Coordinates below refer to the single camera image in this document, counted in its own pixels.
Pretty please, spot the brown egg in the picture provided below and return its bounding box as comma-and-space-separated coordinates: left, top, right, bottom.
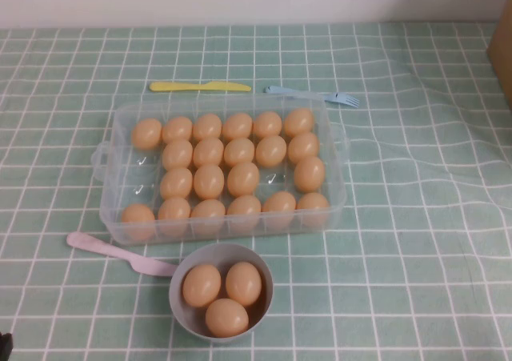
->
223, 137, 256, 167
192, 113, 223, 142
287, 132, 321, 165
254, 135, 288, 167
193, 137, 225, 168
158, 196, 192, 234
162, 138, 194, 170
226, 161, 261, 198
226, 195, 262, 232
121, 203, 156, 240
225, 262, 263, 307
293, 156, 326, 193
162, 116, 194, 143
205, 298, 250, 337
262, 191, 298, 228
131, 118, 163, 150
182, 263, 222, 308
222, 112, 254, 141
252, 110, 283, 139
296, 192, 330, 227
193, 163, 226, 200
159, 166, 194, 200
283, 107, 315, 137
190, 199, 226, 234

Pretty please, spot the clear plastic egg box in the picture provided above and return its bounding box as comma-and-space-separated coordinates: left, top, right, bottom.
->
90, 94, 350, 247

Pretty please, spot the brown cardboard box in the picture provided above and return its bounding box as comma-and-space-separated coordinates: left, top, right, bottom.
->
486, 4, 512, 110

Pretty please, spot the blue plastic fork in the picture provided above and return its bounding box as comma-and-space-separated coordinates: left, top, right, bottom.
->
262, 85, 360, 108

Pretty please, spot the yellow plastic knife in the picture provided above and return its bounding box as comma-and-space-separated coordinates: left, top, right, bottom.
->
149, 81, 253, 94

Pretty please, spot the grey-blue round bowl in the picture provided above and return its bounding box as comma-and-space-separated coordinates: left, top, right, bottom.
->
169, 243, 275, 339

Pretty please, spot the green checked tablecloth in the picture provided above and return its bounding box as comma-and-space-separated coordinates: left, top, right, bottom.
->
0, 21, 512, 361

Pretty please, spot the pink plastic knife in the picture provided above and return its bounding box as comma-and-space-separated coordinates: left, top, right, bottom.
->
66, 231, 180, 278

